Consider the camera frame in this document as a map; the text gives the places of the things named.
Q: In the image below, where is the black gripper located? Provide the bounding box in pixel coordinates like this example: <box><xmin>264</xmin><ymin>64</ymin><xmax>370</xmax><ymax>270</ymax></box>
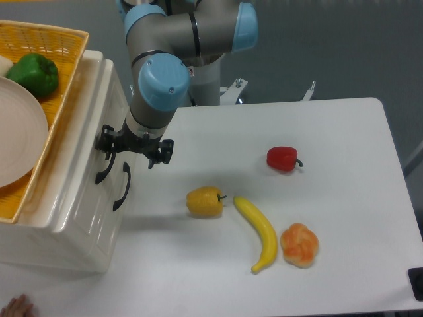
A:
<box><xmin>95</xmin><ymin>125</ymin><xmax>174</xmax><ymax>169</ymax></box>

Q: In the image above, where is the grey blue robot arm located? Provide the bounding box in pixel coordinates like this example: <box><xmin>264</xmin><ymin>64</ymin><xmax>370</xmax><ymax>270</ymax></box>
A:
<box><xmin>95</xmin><ymin>1</ymin><xmax>258</xmax><ymax>166</ymax></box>

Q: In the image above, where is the white drawer cabinet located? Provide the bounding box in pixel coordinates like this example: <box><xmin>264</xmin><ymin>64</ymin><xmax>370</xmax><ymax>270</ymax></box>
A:
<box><xmin>1</xmin><ymin>50</ymin><xmax>135</xmax><ymax>269</ymax></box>

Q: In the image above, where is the person's hand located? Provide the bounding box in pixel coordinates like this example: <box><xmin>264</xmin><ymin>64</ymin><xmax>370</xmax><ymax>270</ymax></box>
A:
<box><xmin>1</xmin><ymin>294</ymin><xmax>35</xmax><ymax>317</ymax></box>

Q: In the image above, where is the yellow bell pepper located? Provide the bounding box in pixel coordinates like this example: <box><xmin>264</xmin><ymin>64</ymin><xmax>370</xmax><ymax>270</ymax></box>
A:
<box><xmin>186</xmin><ymin>186</ymin><xmax>227</xmax><ymax>217</ymax></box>

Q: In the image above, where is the beige plate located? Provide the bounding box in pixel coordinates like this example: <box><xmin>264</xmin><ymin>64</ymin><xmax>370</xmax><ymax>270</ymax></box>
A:
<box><xmin>1</xmin><ymin>77</ymin><xmax>48</xmax><ymax>187</ymax></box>

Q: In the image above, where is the green bell pepper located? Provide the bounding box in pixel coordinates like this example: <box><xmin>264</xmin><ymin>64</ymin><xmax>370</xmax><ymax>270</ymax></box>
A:
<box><xmin>6</xmin><ymin>53</ymin><xmax>59</xmax><ymax>98</ymax></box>

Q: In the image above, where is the yellow woven basket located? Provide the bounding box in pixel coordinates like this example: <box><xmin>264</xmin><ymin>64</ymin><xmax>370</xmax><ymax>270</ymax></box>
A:
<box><xmin>1</xmin><ymin>20</ymin><xmax>89</xmax><ymax>224</ymax></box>

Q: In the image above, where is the red bell pepper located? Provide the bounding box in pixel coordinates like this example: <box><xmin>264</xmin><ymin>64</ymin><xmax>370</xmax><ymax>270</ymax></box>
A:
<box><xmin>266</xmin><ymin>146</ymin><xmax>303</xmax><ymax>172</ymax></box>

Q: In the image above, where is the white round vegetable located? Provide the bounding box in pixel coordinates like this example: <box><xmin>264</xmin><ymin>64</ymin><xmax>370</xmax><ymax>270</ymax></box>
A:
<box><xmin>0</xmin><ymin>55</ymin><xmax>14</xmax><ymax>77</ymax></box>

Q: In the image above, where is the yellow banana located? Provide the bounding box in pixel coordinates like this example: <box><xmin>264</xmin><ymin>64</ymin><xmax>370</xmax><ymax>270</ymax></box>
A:
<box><xmin>233</xmin><ymin>196</ymin><xmax>278</xmax><ymax>274</ymax></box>

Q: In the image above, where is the orange knotted bread roll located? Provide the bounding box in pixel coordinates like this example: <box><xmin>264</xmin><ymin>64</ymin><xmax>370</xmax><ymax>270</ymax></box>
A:
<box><xmin>280</xmin><ymin>223</ymin><xmax>319</xmax><ymax>269</ymax></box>

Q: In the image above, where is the black object at table edge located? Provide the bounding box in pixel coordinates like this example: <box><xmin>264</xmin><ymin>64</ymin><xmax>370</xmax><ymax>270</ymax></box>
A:
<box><xmin>408</xmin><ymin>267</ymin><xmax>423</xmax><ymax>302</ymax></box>

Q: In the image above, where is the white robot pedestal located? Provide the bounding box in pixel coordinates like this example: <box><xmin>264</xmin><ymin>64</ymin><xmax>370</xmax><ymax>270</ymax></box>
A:
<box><xmin>129</xmin><ymin>52</ymin><xmax>317</xmax><ymax>108</ymax></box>

